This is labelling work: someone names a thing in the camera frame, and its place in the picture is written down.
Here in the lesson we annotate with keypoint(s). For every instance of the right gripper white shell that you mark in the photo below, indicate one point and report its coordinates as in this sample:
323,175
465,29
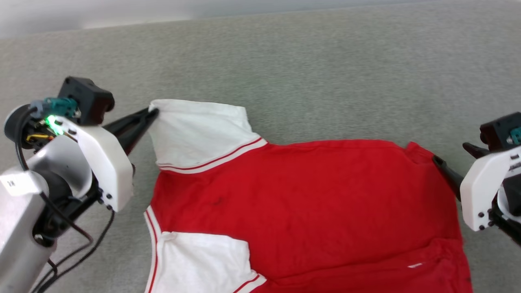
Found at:
480,191

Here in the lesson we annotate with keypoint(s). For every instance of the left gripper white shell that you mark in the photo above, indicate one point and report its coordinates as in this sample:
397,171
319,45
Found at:
110,171

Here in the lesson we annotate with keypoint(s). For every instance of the red and white shirt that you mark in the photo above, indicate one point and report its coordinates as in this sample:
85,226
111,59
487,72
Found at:
309,203

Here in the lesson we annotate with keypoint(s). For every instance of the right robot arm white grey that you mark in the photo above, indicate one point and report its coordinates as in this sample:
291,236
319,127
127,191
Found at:
508,207

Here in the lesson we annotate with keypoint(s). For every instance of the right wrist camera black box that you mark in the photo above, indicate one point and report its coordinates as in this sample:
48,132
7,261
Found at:
498,130

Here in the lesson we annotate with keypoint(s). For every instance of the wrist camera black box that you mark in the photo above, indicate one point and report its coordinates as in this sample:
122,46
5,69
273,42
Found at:
87,99
498,130

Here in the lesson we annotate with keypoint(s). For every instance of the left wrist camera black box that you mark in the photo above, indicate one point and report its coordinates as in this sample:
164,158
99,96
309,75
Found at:
87,99

